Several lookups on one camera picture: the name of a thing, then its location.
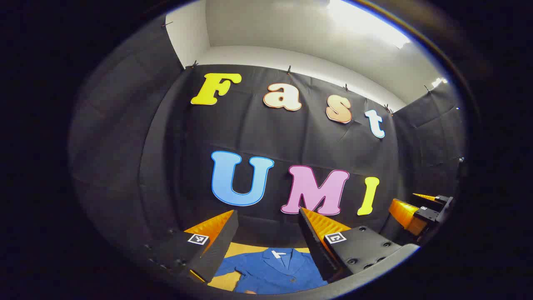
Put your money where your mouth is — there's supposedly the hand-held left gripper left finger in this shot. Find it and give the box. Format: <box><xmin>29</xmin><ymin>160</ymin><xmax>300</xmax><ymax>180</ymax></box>
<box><xmin>144</xmin><ymin>210</ymin><xmax>240</xmax><ymax>284</ymax></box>

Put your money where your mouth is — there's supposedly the blue button shirt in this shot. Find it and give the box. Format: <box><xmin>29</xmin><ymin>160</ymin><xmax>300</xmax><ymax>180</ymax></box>
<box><xmin>214</xmin><ymin>247</ymin><xmax>329</xmax><ymax>295</ymax></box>

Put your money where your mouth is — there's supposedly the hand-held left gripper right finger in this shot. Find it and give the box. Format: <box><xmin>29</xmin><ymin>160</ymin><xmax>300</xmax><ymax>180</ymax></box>
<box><xmin>298</xmin><ymin>207</ymin><xmax>420</xmax><ymax>284</ymax></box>

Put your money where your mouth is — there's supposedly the black backdrop cloth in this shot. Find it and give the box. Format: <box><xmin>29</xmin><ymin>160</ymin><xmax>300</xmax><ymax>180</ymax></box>
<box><xmin>69</xmin><ymin>17</ymin><xmax>467</xmax><ymax>267</ymax></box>

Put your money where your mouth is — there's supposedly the row of small cloth clips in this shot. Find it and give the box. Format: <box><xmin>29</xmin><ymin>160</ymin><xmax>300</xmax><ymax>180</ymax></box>
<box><xmin>160</xmin><ymin>21</ymin><xmax>431</xmax><ymax>115</ymax></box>

